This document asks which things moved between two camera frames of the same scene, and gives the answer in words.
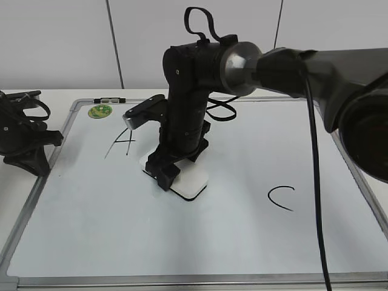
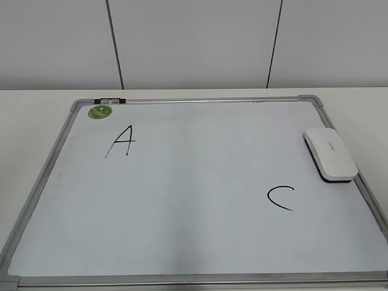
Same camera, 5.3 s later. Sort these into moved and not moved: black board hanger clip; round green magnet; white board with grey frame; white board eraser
Moved: white board eraser
Not moved: white board with grey frame; round green magnet; black board hanger clip
